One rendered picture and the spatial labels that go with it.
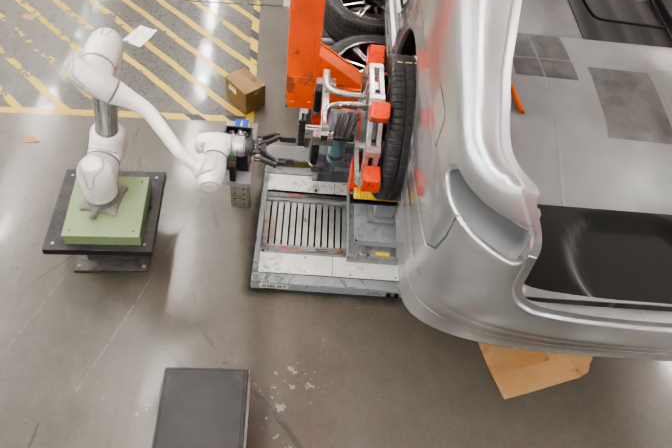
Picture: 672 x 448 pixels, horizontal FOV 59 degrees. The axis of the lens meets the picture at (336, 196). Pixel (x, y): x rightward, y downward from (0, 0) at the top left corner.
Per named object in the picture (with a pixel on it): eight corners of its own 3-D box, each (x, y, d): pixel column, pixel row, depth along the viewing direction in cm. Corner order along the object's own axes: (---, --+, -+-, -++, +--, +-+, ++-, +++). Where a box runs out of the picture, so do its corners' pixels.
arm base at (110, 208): (74, 216, 281) (71, 210, 276) (93, 179, 294) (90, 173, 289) (112, 224, 281) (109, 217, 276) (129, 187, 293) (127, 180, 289)
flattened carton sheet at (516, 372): (599, 372, 299) (602, 369, 296) (503, 400, 285) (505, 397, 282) (568, 319, 317) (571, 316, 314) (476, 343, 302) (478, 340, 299)
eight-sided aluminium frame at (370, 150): (367, 210, 275) (387, 126, 233) (353, 209, 275) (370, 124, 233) (365, 127, 309) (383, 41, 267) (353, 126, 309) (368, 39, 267)
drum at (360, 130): (373, 148, 272) (378, 126, 261) (327, 144, 271) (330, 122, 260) (372, 127, 281) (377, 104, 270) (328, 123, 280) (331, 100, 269)
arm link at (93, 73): (116, 92, 226) (124, 67, 234) (68, 68, 216) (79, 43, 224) (102, 109, 234) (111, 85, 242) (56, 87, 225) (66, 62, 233)
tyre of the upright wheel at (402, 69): (409, 165, 318) (428, 230, 260) (365, 161, 316) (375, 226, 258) (431, 41, 286) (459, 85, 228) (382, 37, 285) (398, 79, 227)
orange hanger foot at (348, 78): (409, 118, 325) (422, 69, 298) (313, 110, 322) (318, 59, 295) (407, 98, 336) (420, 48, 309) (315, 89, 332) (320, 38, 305)
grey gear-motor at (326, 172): (377, 196, 346) (387, 156, 318) (305, 191, 343) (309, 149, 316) (376, 173, 357) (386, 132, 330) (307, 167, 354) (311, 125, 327)
